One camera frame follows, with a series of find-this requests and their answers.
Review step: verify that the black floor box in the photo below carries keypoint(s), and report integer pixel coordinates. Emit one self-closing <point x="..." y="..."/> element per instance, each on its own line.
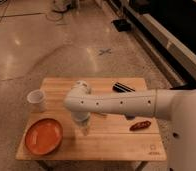
<point x="121" y="25"/>

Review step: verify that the white plastic cup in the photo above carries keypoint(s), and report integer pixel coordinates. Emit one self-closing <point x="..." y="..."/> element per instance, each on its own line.
<point x="36" y="99"/>

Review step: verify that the dark red sausage toy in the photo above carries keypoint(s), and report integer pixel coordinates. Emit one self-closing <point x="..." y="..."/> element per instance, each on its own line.
<point x="140" y="125"/>

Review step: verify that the wooden folding table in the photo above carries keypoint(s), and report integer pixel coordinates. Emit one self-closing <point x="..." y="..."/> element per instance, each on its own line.
<point x="109" y="137"/>

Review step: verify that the blue sponge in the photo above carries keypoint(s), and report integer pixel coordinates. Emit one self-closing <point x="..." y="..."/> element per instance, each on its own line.
<point x="130" y="117"/>

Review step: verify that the orange ceramic bowl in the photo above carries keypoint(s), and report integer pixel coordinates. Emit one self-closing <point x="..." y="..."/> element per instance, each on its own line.
<point x="44" y="136"/>

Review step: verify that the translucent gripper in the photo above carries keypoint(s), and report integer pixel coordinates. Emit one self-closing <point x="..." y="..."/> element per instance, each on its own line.
<point x="84" y="127"/>

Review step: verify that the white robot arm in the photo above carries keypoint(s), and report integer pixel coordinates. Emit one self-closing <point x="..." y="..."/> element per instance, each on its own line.
<point x="178" y="106"/>

